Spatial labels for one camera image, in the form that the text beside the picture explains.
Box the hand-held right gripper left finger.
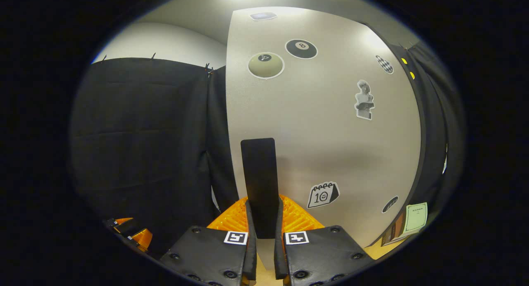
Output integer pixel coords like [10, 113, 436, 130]
[158, 196, 258, 286]

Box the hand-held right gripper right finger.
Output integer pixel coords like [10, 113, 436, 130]
[273, 195, 375, 286]

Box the black door handle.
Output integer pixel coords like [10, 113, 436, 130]
[241, 138, 277, 240]

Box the white cabinet door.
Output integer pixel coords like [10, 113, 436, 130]
[225, 6, 422, 272]

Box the black backdrop cloth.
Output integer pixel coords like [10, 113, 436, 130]
[70, 40, 465, 257]

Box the brown book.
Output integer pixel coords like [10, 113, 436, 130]
[381, 212, 405, 246]

